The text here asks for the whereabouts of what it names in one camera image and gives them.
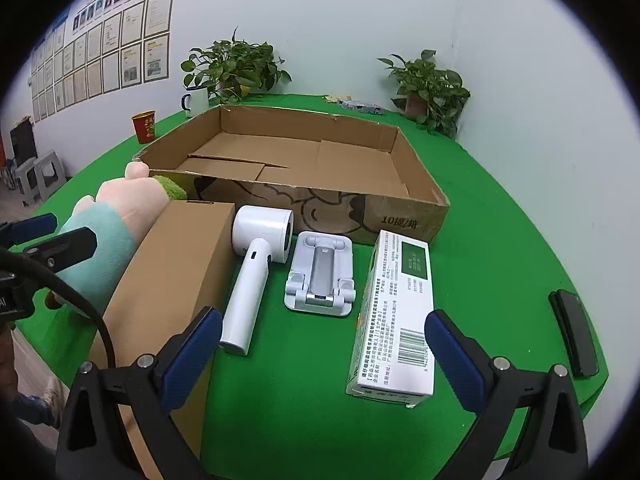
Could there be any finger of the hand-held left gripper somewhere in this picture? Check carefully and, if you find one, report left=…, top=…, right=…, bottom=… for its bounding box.
left=22, top=226, right=99, bottom=276
left=0, top=212, right=59, bottom=248

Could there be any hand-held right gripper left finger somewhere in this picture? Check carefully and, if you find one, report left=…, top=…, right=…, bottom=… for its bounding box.
left=55, top=305, right=224, bottom=480

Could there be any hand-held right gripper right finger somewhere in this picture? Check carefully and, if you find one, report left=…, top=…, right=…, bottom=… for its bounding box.
left=424, top=309, right=591, bottom=480

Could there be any pink and teal plush toy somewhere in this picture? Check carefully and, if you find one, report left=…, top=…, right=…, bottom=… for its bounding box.
left=50, top=161, right=189, bottom=318

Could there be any white hair dryer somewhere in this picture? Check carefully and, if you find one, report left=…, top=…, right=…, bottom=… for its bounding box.
left=218, top=204, right=295, bottom=357

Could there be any small brown cardboard box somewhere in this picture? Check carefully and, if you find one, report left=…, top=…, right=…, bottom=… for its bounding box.
left=87, top=201, right=237, bottom=480

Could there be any large cardboard box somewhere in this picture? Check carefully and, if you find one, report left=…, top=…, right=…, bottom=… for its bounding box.
left=132, top=104, right=450, bottom=247

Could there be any white and green carton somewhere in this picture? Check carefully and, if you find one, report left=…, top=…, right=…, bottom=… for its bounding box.
left=346, top=230, right=435, bottom=409

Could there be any black monitor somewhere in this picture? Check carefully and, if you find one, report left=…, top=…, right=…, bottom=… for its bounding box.
left=10, top=122, right=39, bottom=163

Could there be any person's shoe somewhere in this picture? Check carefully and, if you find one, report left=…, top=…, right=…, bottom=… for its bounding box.
left=42, top=377, right=69, bottom=429

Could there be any black phone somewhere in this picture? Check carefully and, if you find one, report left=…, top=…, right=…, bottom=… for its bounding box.
left=548, top=289, right=600, bottom=379

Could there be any red paper cup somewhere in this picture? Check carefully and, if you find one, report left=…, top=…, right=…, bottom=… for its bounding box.
left=131, top=111, right=157, bottom=145

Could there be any white folding phone stand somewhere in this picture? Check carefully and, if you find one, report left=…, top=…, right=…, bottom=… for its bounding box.
left=283, top=231, right=357, bottom=318

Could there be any white mug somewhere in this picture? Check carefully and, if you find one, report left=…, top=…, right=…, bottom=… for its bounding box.
left=181, top=89, right=209, bottom=118

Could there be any bushy potted plant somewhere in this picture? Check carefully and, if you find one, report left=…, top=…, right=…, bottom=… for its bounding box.
left=180, top=27, right=292, bottom=106

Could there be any blue and white packet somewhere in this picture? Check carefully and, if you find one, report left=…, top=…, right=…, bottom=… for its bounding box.
left=337, top=98, right=385, bottom=116

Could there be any potted plant in brown pot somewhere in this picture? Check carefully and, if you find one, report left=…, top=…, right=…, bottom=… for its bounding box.
left=377, top=50, right=472, bottom=140

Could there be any black cable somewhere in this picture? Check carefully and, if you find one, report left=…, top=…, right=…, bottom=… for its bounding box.
left=0, top=246, right=119, bottom=368

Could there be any wall of framed certificates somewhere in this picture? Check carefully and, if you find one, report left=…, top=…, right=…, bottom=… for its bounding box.
left=27, top=0, right=176, bottom=123

